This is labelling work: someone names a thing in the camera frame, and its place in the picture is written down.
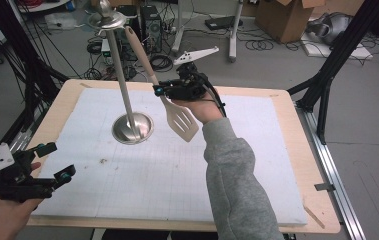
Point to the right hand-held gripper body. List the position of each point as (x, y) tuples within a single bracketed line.
[(188, 88)]

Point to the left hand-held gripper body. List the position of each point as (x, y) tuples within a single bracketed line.
[(20, 190)]

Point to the beige slotted spatula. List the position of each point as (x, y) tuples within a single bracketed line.
[(141, 53)]

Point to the steel utensil stand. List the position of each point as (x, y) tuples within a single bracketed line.
[(120, 71)]

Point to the person's right hand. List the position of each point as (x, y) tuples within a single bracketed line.
[(203, 110)]

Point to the person's left hand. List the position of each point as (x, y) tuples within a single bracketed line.
[(8, 220)]

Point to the white stand leg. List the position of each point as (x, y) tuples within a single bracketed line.
[(178, 33), (233, 40)]

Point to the black computer tower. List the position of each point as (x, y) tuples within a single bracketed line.
[(151, 28), (133, 20)]

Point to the white power supply box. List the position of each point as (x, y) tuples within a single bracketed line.
[(106, 50)]

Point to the white grid mat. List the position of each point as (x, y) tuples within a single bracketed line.
[(137, 180)]

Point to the flat black device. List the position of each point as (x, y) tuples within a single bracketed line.
[(222, 22)]

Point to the brown cardboard box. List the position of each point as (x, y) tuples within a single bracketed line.
[(283, 20)]

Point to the clear plastic bag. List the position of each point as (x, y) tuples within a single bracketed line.
[(60, 20)]

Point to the white flat board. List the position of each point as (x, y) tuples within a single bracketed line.
[(317, 50)]

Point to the round white table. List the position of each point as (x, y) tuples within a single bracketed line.
[(43, 6)]

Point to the grey bag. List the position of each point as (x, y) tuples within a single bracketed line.
[(330, 28)]

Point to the thin wooden stick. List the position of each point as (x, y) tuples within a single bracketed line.
[(314, 216)]

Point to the aluminium rail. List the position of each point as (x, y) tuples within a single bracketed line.
[(20, 141), (340, 193)]

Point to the black metal frame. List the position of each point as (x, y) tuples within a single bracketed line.
[(330, 63), (32, 76)]

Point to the small metal bracket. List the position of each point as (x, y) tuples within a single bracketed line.
[(323, 187)]

